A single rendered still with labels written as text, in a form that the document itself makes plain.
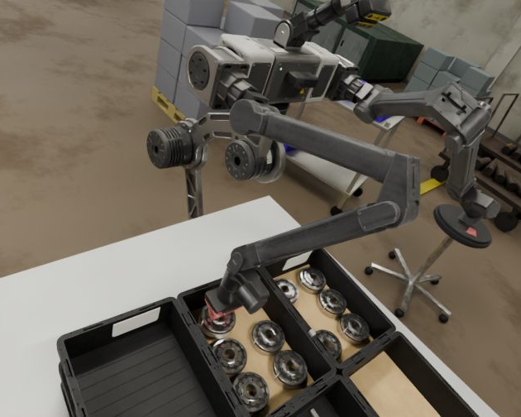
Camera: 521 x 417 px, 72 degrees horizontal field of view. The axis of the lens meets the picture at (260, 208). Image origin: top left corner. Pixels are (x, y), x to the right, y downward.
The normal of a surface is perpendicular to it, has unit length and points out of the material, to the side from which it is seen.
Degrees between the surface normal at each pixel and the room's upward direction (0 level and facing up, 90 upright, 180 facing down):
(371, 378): 0
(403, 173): 77
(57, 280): 0
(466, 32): 90
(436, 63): 90
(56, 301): 0
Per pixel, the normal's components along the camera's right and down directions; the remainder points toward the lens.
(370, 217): -0.63, 0.07
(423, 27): -0.72, 0.24
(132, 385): 0.30, -0.74
